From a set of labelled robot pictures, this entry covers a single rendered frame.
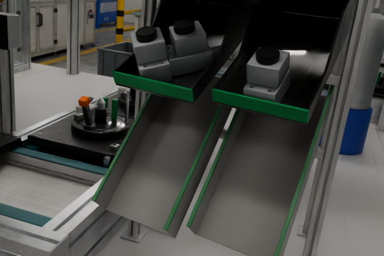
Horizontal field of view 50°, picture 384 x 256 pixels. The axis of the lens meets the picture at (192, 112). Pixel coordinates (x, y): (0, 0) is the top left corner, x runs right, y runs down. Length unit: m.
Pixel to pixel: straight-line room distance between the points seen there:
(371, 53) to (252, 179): 0.80
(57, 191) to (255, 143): 0.42
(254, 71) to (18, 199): 0.53
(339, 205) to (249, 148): 0.47
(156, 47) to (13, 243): 0.35
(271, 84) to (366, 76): 0.85
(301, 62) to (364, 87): 0.75
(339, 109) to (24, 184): 0.62
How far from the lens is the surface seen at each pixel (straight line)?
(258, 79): 0.54
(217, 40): 0.68
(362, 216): 1.07
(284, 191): 0.63
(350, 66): 0.65
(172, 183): 0.65
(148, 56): 0.58
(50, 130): 1.04
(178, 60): 0.59
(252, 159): 0.66
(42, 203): 0.85
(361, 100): 1.38
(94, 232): 0.76
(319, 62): 0.64
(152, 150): 0.69
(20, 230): 0.70
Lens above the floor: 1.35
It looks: 18 degrees down
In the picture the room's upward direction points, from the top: 6 degrees clockwise
